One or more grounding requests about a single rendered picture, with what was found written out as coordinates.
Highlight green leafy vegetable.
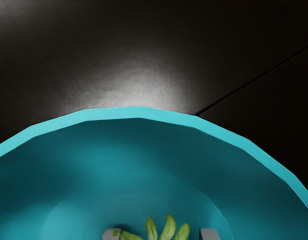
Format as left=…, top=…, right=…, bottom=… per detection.
left=112, top=213, right=191, bottom=240

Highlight teal bowl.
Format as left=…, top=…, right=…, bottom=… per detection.
left=0, top=105, right=308, bottom=240

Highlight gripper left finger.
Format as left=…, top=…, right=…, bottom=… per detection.
left=102, top=227, right=123, bottom=240

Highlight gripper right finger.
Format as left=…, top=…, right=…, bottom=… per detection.
left=199, top=227, right=220, bottom=240

